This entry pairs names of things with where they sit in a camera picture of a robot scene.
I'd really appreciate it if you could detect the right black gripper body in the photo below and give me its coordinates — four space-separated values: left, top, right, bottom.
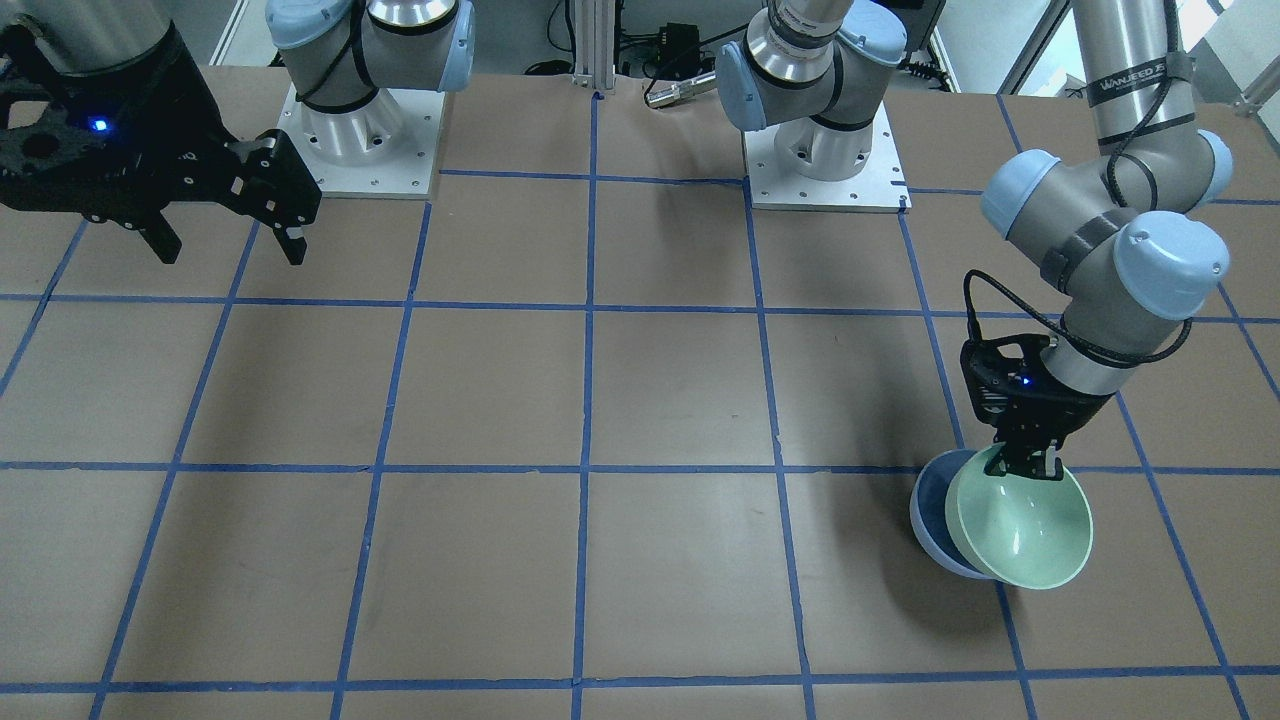
1 22 323 231

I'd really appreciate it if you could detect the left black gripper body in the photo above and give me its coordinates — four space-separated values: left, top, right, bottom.
960 333 1110 462

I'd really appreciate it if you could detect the green ceramic bowl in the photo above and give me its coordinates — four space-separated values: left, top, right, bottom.
945 443 1094 591

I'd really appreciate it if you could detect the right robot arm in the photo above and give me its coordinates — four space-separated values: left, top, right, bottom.
3 1 475 265

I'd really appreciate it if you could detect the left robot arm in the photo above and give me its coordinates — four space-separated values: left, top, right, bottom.
716 1 1233 480

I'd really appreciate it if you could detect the blue ceramic bowl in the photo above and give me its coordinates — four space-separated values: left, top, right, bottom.
909 448 992 582

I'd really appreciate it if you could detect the black power brick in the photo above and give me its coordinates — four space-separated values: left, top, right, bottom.
655 22 700 68

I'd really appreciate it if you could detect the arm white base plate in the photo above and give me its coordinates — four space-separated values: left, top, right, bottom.
279 86 451 200
731 94 911 213

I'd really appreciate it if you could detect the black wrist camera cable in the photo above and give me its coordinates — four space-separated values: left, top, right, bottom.
963 0 1196 369

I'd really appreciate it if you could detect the aluminium frame post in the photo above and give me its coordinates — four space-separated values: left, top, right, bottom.
564 1 620 97

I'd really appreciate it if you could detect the silver cable connector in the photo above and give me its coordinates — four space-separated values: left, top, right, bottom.
644 70 717 109

